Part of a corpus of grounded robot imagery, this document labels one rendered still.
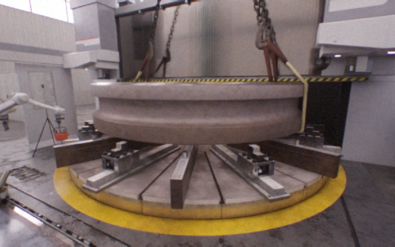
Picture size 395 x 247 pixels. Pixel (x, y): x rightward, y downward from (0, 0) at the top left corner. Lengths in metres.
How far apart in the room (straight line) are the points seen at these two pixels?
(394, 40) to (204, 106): 2.57
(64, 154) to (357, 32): 4.89
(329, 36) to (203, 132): 2.25
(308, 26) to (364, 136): 2.75
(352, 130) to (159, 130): 4.34
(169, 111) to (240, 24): 3.54
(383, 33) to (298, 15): 2.37
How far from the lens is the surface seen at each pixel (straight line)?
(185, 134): 2.96
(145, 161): 3.71
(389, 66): 4.70
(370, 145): 5.83
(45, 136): 7.17
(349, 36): 3.63
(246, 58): 5.65
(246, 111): 3.23
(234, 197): 2.76
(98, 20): 6.71
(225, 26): 5.99
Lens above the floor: 1.75
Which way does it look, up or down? 11 degrees down
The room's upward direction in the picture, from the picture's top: straight up
